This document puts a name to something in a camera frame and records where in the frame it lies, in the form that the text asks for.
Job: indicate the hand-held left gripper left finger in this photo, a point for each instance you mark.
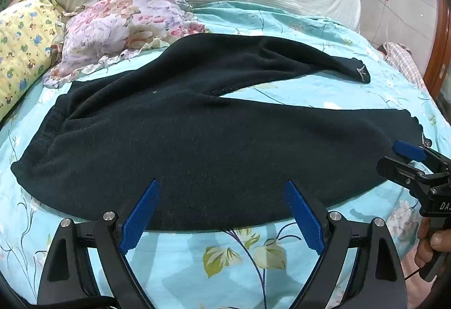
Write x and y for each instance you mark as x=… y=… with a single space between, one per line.
x=139 y=217

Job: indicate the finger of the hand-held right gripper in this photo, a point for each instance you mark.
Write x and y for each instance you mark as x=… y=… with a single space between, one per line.
x=408 y=151
x=394 y=168

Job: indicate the pink floral ruffled pillow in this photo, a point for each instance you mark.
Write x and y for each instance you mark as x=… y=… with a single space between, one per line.
x=116 y=23

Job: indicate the wooden door frame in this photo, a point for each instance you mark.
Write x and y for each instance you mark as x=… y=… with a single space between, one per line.
x=440 y=58

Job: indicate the person's right hand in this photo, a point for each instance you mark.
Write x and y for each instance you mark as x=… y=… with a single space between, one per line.
x=440 y=242

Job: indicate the yellow cartoon print pillow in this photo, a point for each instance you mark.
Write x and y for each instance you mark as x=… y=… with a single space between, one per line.
x=21 y=48

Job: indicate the black pants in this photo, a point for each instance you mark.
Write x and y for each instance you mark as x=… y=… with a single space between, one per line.
x=211 y=136

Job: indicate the light blue floral bed sheet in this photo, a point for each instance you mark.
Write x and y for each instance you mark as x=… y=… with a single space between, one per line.
x=246 y=259

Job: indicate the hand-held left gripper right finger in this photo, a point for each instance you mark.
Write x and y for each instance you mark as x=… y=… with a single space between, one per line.
x=304 y=217

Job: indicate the plaid cloth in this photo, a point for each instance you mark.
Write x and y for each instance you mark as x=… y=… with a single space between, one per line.
x=405 y=62

